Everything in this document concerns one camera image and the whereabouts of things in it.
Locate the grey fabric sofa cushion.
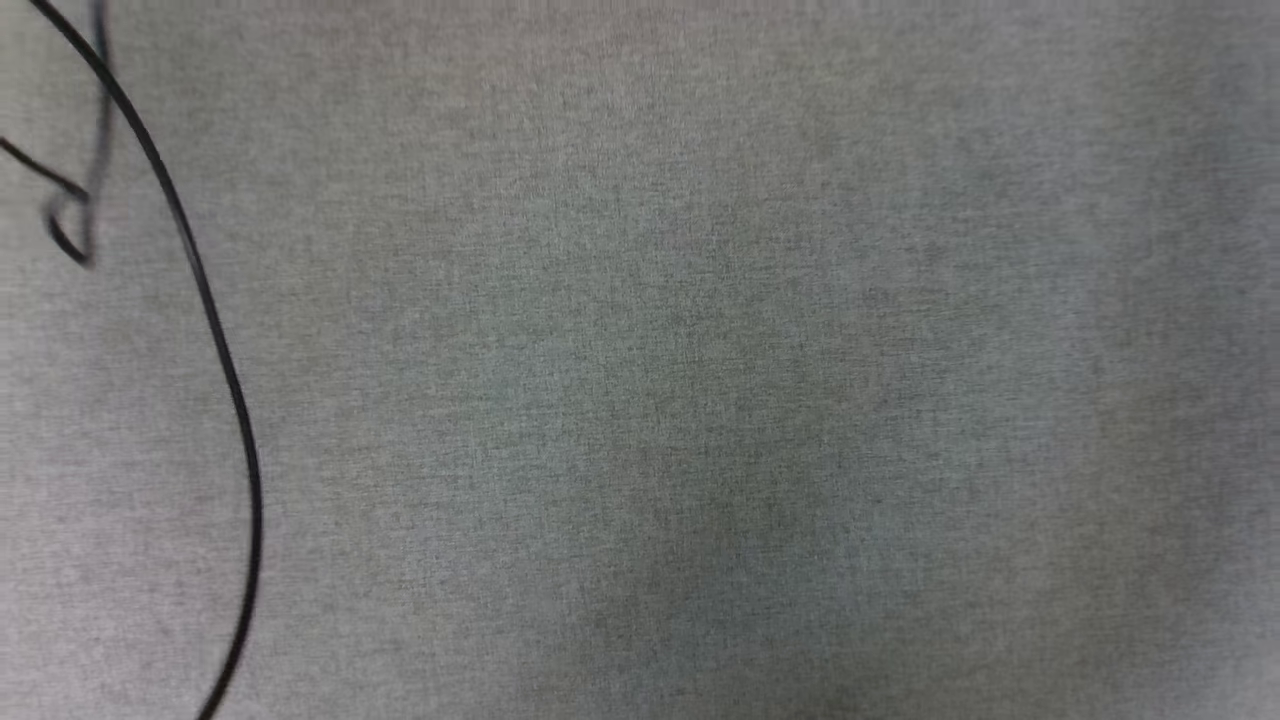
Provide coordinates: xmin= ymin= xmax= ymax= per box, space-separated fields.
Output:
xmin=0 ymin=0 xmax=1280 ymax=720

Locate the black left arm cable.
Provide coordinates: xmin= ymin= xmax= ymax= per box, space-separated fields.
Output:
xmin=28 ymin=0 xmax=264 ymax=720

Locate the thin black looped cable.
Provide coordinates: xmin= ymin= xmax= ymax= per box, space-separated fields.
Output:
xmin=0 ymin=0 xmax=113 ymax=269

